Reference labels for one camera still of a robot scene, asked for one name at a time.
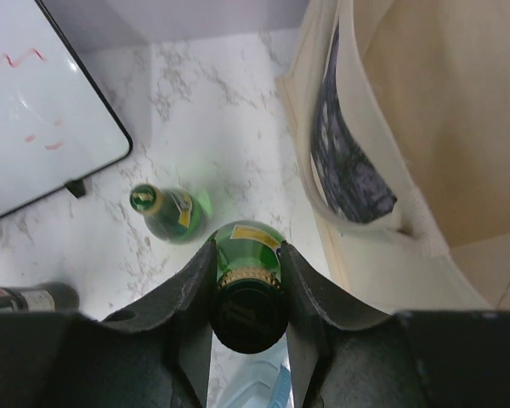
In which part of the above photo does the green bottle yellow label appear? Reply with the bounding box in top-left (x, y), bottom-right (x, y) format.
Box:
top-left (129, 184), bottom-right (207, 245)

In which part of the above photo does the beige canvas tote bag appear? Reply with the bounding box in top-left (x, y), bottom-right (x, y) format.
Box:
top-left (278, 1), bottom-right (510, 313)

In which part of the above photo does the cola glass bottle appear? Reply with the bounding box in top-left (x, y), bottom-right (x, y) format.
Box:
top-left (0, 282), bottom-right (80, 313)

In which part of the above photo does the whiteboard with red writing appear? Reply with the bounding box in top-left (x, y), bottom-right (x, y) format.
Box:
top-left (0, 1), bottom-right (133, 218)

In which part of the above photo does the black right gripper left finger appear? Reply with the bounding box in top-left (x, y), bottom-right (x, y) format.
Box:
top-left (0, 241), bottom-right (217, 407)

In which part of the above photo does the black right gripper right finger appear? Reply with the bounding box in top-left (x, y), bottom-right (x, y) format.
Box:
top-left (281, 243), bottom-right (510, 407)

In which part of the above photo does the green bottle red label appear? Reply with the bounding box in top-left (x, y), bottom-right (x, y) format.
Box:
top-left (209, 220), bottom-right (288, 354)

